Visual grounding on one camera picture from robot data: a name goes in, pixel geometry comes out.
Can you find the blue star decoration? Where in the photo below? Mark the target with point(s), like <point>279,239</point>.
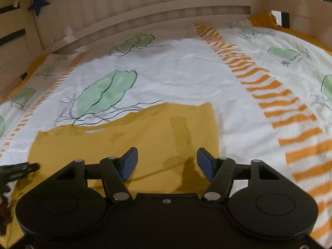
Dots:
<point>39,4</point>

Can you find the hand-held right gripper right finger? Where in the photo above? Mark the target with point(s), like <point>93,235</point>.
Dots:
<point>205,162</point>

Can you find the white leaf print duvet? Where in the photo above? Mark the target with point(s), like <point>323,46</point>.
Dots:
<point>181,70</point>

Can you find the orange bed sheet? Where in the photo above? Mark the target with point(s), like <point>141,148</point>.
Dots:
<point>264,19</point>

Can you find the wooden bed frame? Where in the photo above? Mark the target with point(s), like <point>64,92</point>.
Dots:
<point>116,2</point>

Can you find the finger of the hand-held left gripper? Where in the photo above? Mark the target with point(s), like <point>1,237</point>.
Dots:
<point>20,170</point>

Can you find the mustard yellow knit garment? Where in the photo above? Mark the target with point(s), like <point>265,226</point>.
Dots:
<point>145,134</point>

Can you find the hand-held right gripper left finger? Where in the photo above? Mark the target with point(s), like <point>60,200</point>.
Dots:
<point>129,160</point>

